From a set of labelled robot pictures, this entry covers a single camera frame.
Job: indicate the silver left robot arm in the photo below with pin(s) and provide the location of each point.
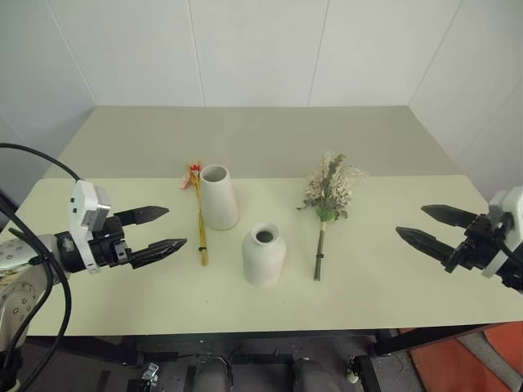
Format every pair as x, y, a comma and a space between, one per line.
20, 253

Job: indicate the yellow-stemmed red flower bunch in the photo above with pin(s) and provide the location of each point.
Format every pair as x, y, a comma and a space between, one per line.
200, 228

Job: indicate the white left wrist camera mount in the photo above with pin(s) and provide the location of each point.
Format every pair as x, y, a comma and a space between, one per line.
83, 196

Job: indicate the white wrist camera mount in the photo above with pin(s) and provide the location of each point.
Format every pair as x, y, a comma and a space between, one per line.
83, 196
510, 204

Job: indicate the dried beige green flower bouquet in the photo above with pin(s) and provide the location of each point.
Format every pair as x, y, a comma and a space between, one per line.
327, 192

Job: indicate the white tapered ceramic vase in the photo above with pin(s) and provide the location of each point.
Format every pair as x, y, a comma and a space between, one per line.
220, 200

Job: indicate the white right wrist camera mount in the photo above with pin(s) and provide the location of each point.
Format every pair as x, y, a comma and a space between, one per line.
510, 204

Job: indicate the white bottle-shaped ceramic vase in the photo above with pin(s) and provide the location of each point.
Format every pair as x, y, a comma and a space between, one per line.
263, 257

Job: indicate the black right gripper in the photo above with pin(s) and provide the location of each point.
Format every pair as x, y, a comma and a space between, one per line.
478, 245

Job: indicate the orange floor mat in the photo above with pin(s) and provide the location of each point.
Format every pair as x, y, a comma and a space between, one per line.
457, 363

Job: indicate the silver caster wheel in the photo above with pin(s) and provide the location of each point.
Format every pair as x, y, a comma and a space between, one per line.
150, 371
352, 372

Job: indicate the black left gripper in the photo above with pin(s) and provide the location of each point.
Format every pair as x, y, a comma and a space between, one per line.
107, 245

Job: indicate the black metal table frame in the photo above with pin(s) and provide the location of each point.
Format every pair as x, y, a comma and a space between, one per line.
253, 359

